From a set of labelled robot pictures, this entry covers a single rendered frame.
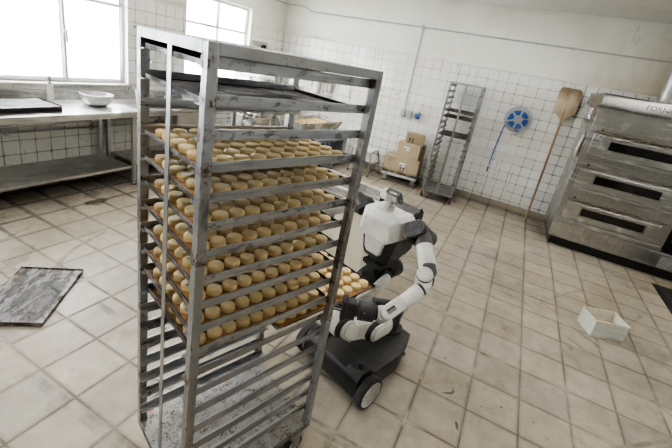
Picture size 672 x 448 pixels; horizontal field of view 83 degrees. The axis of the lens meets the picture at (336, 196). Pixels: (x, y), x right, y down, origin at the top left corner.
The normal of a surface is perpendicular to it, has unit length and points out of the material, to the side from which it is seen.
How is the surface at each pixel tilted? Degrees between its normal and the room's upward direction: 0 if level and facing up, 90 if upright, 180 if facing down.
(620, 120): 90
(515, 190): 90
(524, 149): 90
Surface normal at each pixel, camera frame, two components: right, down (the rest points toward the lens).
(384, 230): -0.72, 0.13
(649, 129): -0.44, 0.23
